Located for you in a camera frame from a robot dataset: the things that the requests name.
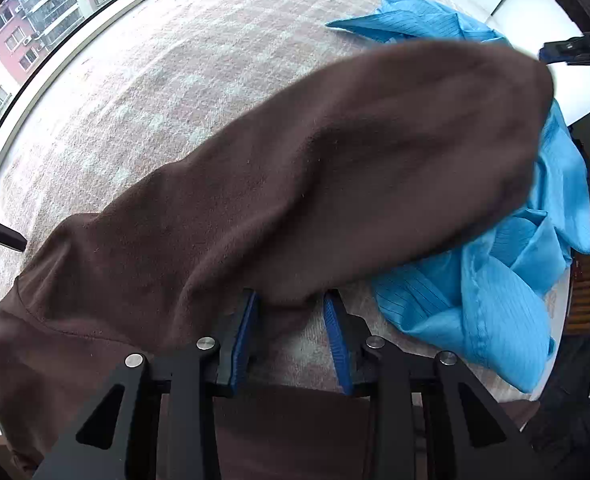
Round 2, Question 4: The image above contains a brown sweater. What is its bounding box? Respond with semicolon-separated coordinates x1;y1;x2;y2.
0;40;556;480

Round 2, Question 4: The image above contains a white window frame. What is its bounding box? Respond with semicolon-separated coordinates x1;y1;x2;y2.
0;0;226;241

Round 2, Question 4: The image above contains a blue garment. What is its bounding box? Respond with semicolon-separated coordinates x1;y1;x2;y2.
325;0;590;393

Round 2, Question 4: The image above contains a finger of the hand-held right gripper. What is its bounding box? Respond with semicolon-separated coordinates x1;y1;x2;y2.
539;32;590;67

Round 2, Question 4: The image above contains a person's black jacket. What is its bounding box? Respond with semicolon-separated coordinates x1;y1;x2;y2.
525;332;590;466

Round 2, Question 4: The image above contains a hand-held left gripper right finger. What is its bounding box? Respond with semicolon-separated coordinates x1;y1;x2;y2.
322;289;556;480

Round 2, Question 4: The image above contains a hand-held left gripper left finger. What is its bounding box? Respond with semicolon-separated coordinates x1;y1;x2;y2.
32;287;260;480

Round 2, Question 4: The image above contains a pink plaid blanket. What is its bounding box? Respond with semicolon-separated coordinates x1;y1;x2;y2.
0;0;570;406

